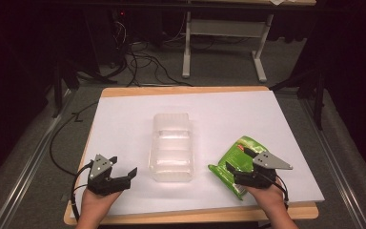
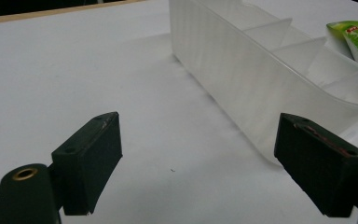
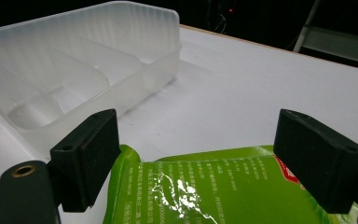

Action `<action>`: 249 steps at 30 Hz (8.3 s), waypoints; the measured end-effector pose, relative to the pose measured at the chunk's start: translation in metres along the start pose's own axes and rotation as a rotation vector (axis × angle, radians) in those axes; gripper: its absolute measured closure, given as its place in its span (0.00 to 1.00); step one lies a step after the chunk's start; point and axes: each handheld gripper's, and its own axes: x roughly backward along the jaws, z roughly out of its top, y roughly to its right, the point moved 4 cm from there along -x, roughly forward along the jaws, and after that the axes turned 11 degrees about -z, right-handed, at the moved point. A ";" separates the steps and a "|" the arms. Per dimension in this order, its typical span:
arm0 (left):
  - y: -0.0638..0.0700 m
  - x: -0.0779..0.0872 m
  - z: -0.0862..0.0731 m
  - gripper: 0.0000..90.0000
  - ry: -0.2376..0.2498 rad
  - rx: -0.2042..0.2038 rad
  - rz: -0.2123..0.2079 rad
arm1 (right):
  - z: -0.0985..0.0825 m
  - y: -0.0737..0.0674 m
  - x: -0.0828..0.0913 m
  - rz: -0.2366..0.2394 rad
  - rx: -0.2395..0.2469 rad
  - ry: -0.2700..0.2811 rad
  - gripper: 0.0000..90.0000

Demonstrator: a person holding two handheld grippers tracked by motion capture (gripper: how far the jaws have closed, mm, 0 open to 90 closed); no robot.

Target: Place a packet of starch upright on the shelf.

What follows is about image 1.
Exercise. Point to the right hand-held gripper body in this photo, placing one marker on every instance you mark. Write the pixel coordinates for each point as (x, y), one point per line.
(262, 173)

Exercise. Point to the white desk frame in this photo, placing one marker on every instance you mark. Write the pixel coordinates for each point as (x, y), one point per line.
(225, 28)

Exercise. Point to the white board sheet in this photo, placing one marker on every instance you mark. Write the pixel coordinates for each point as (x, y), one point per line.
(203, 114)

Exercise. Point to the wooden table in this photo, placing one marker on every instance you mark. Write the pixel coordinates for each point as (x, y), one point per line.
(171, 91)

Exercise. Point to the metal floor rail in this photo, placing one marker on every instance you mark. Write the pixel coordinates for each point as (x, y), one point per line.
(28, 162)
(336, 152)

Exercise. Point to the black tripod stand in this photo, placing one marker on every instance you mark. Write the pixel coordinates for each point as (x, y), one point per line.
(313, 86)
(65, 76)

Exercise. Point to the clear plastic tray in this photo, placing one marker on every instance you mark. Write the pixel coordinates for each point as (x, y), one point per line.
(171, 149)

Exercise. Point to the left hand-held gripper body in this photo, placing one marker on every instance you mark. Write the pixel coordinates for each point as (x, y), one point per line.
(103, 178)

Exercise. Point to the person's right hand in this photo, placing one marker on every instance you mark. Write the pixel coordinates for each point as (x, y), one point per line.
(268, 198)

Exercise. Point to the green snack bag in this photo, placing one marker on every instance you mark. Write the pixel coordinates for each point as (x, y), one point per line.
(235, 159)

